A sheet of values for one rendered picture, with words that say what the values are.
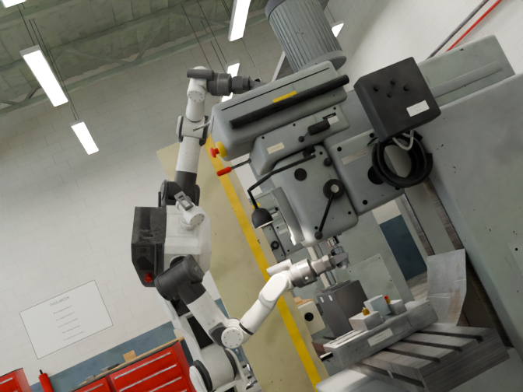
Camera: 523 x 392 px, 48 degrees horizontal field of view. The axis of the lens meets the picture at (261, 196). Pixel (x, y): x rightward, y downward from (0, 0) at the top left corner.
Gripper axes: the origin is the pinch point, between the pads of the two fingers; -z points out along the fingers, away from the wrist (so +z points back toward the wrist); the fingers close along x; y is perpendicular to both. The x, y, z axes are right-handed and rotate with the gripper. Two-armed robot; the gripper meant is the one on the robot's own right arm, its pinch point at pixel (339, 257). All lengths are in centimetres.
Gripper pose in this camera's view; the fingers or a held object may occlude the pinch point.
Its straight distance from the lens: 213.3
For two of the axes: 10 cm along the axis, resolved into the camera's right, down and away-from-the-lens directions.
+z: -8.9, 4.2, 1.8
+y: 4.0, 9.1, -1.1
